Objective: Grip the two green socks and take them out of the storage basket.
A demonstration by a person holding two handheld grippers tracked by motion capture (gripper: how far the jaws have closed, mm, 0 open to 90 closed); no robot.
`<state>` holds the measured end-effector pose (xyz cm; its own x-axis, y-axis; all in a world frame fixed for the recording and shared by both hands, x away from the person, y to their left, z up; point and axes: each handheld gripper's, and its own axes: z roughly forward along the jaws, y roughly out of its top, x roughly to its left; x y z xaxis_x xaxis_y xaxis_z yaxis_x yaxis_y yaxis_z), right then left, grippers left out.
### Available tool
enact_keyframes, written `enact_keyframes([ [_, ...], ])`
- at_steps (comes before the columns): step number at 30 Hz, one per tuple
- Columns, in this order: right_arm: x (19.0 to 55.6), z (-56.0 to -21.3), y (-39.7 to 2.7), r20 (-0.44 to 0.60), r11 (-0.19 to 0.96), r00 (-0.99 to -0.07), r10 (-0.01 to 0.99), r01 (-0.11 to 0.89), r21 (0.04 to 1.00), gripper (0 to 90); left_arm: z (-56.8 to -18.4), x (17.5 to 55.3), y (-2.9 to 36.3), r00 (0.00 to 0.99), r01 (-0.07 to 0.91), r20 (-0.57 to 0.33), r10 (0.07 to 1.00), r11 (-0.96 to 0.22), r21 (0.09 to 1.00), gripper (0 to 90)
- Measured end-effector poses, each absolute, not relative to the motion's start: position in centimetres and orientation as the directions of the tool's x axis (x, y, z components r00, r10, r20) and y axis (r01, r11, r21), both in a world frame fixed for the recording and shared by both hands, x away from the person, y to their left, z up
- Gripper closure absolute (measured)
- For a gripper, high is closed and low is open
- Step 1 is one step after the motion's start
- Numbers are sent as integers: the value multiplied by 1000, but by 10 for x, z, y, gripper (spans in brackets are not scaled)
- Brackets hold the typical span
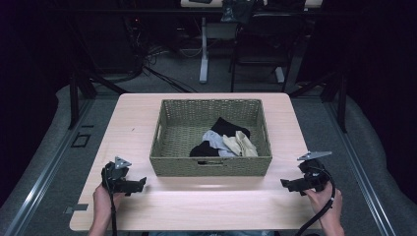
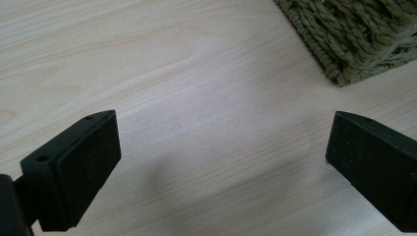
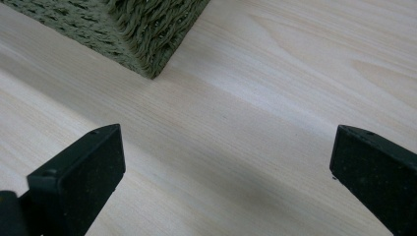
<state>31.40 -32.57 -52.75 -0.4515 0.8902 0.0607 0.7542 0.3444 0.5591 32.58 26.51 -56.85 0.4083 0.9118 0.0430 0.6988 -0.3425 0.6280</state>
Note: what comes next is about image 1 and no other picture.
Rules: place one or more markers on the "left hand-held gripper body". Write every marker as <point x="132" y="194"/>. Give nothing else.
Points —
<point x="114" y="178"/>

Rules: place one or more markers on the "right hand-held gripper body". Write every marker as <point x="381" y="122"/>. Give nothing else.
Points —
<point x="313" y="175"/>

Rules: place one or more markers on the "person's right hand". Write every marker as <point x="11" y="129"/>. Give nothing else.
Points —
<point x="323" y="203"/>

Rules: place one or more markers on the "person's left hand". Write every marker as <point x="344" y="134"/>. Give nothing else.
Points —
<point x="103" y="203"/>

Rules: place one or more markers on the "grey floor tape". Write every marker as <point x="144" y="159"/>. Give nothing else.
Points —
<point x="77" y="208"/>

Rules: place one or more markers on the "beige sock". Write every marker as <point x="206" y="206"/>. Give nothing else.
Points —
<point x="246" y="144"/>
<point x="232" y="144"/>

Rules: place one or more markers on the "green woven basket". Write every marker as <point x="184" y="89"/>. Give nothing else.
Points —
<point x="183" y="131"/>

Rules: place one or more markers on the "black sock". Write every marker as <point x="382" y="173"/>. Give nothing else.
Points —
<point x="203" y="150"/>
<point x="227" y="127"/>

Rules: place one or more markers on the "black metal stand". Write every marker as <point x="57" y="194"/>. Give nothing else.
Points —
<point x="74" y="98"/>
<point x="341" y="101"/>

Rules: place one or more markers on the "grey sock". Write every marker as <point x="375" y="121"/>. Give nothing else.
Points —
<point x="214" y="139"/>

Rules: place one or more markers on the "white desk leg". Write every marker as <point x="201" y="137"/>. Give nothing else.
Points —
<point x="204" y="59"/>
<point x="279" y="74"/>

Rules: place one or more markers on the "black chair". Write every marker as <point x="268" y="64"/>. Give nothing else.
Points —
<point x="262" y="39"/>

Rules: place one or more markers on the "black bag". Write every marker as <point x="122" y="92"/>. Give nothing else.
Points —
<point x="236" y="11"/>

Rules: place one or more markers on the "metal floor rail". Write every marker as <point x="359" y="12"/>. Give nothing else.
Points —
<point x="42" y="177"/>
<point x="360" y="170"/>

